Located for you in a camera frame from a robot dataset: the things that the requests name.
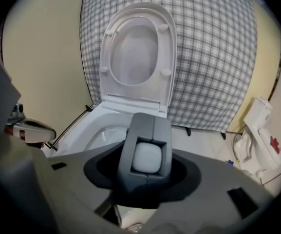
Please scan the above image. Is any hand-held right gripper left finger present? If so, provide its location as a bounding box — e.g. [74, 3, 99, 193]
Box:
[47, 141, 124, 234]

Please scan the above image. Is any yellow partition panel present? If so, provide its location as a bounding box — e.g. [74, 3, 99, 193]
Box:
[226, 0, 281, 134]

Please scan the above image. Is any red paper scrap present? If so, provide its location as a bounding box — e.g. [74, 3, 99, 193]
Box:
[269, 136, 281, 154]

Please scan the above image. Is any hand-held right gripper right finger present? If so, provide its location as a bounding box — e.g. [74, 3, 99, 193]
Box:
[151, 148, 277, 234]

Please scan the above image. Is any cream partition panel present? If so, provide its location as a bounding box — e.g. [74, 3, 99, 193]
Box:
[1, 0, 95, 154]

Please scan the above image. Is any grey plaid curtain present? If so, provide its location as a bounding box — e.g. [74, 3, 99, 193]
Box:
[78, 0, 258, 133]

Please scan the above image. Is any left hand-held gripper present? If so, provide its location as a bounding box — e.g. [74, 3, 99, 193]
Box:
[5, 103, 57, 143]

